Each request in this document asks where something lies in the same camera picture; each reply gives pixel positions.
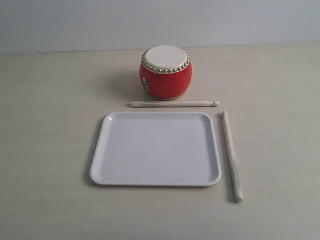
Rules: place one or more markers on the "small red drum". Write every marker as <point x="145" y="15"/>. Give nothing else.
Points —
<point x="165" y="71"/>

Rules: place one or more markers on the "white plastic tray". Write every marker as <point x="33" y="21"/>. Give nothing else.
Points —
<point x="156" y="148"/>

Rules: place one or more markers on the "whitewashed drumstick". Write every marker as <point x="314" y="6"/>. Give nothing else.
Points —
<point x="169" y="104"/>
<point x="236" y="183"/>

